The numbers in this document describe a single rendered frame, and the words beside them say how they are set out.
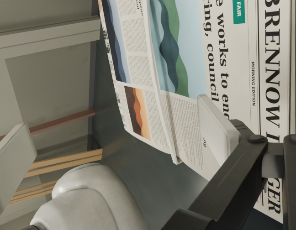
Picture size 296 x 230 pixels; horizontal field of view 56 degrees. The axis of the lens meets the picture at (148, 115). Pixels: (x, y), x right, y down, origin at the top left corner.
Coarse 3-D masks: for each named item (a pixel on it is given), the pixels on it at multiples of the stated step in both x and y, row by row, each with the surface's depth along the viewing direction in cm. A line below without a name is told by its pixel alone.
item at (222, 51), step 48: (192, 0) 28; (240, 0) 23; (288, 0) 20; (192, 48) 31; (240, 48) 25; (288, 48) 21; (192, 96) 33; (240, 96) 26; (288, 96) 22; (192, 144) 37
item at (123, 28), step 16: (112, 0) 44; (128, 0) 40; (112, 16) 46; (128, 16) 41; (112, 32) 47; (128, 32) 43; (112, 48) 49; (128, 48) 44; (144, 48) 40; (112, 64) 51; (128, 64) 46; (144, 64) 41; (128, 80) 47; (144, 80) 43; (128, 96) 49; (144, 96) 45; (128, 112) 52; (144, 112) 46; (128, 128) 55; (144, 128) 48; (160, 128) 43; (160, 144) 45
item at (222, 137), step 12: (204, 96) 20; (204, 108) 19; (216, 108) 18; (204, 120) 19; (216, 120) 16; (228, 120) 16; (204, 132) 20; (216, 132) 17; (228, 132) 15; (216, 144) 17; (228, 144) 15; (216, 156) 18; (228, 156) 15
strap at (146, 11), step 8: (144, 0) 34; (144, 8) 35; (144, 16) 35; (152, 48) 36; (152, 56) 36; (152, 64) 36; (152, 72) 37; (152, 80) 38; (160, 104) 38; (160, 112) 39; (168, 136) 40; (168, 144) 41; (176, 160) 42
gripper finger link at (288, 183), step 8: (288, 136) 14; (288, 144) 13; (288, 152) 13; (288, 160) 12; (288, 168) 12; (288, 176) 11; (288, 184) 11; (288, 192) 10; (288, 200) 10; (288, 208) 10; (288, 216) 9; (288, 224) 9
